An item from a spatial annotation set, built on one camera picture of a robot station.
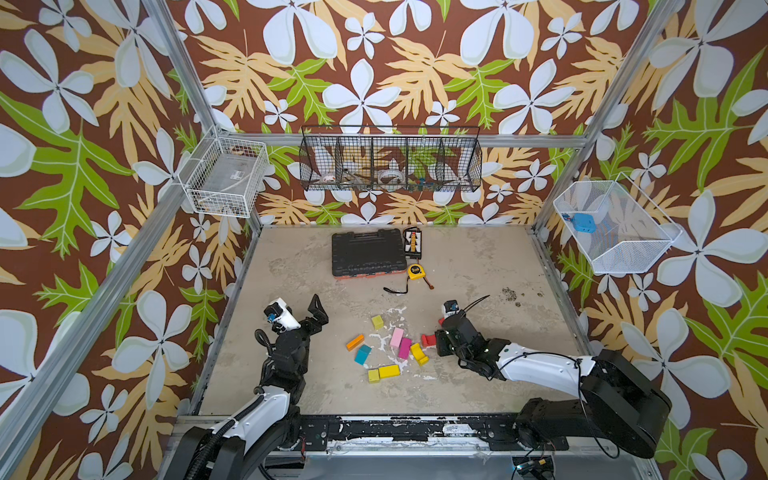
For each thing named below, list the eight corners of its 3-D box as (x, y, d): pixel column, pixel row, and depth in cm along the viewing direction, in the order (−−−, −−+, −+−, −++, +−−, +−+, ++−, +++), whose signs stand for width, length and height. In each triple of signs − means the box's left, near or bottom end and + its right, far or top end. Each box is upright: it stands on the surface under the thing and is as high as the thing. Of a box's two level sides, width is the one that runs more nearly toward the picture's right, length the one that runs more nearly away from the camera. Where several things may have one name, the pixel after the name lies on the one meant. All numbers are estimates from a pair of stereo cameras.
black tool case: (334, 283, 106) (331, 273, 101) (333, 243, 118) (331, 233, 113) (406, 276, 108) (407, 266, 103) (398, 238, 120) (398, 227, 115)
